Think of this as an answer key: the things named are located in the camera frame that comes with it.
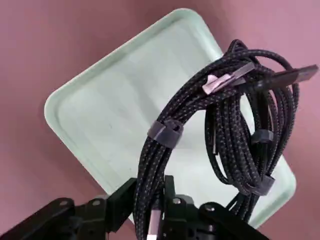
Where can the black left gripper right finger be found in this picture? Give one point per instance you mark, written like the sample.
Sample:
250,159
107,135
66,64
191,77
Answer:
180,212

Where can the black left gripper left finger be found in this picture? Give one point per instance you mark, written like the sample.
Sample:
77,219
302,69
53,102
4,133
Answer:
120,200

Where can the pale mint plastic tray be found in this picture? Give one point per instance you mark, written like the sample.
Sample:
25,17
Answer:
105,120

